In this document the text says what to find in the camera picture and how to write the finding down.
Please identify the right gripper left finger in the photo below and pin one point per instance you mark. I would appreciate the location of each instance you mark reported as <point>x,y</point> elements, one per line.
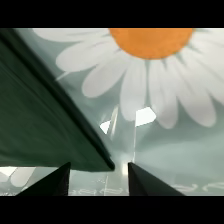
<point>53,183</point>

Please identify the dark green T-shirt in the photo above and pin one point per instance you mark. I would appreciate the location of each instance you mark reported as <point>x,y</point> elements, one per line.
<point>36,120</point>

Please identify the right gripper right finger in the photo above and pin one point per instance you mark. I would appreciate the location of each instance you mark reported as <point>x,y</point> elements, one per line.
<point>146,185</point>

